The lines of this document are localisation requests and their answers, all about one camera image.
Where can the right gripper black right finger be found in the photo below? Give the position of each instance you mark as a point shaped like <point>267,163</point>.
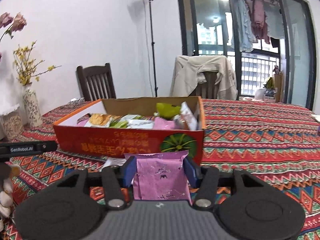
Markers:
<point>245,206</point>

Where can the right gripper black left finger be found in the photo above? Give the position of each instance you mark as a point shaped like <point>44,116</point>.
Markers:
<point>75,206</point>

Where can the purple snack packet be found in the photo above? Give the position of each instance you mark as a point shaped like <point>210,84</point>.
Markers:
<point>160,176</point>

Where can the gloved left hand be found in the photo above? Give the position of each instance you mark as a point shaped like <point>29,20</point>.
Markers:
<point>7,173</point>

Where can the glass jar with lace cover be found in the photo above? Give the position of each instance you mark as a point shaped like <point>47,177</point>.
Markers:
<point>11,122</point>

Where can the floral ceramic vase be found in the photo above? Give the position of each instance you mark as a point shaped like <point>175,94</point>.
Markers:
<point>31,106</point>

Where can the colourful patterned tablecloth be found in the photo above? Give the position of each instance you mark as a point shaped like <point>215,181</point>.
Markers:
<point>278,143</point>

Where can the yellow flower branches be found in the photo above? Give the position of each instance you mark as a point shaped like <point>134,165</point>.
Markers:
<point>26,66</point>

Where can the biscuit picture snack packet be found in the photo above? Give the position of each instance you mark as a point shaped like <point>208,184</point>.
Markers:
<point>101,120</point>

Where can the orange cardboard snack box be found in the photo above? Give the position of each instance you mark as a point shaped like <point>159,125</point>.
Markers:
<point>116,142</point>

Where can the white brown snack packet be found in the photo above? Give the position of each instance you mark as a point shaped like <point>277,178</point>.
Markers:
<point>185,119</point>

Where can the white green snack packet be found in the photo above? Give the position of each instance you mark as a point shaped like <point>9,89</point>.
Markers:
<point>132,122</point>

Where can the dark wooden chair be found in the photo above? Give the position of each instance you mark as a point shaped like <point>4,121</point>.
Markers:
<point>96,82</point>

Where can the pink snack packet in box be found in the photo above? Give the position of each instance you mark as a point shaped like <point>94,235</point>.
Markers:
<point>163,124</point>

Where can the green snack packet in box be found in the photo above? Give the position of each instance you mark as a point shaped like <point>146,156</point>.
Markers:
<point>166,110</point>

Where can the chair with beige jacket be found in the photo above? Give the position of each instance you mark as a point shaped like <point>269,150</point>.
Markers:
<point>208,89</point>

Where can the pink artificial roses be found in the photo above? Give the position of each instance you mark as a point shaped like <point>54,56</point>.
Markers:
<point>12,24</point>

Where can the beige jacket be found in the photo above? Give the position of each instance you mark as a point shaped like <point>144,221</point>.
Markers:
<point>190,71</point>

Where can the hanging light blue garment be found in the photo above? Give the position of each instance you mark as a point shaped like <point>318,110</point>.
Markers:
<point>242,9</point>

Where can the black framed sliding glass door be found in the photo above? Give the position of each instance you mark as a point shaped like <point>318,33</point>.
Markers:
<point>208,27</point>

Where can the hanging white grey garment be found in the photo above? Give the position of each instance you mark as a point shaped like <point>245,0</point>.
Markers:
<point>274,21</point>

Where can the hanging pink garment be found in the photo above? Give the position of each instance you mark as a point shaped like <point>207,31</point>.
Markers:
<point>259,25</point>

